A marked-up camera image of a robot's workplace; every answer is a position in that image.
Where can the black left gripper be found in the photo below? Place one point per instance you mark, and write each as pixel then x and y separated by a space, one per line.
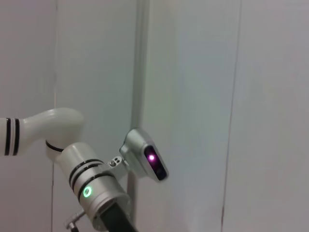
pixel 118 220

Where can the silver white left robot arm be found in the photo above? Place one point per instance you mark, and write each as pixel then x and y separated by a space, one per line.
pixel 79 169

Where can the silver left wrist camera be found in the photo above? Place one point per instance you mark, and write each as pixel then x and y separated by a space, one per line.
pixel 144 154

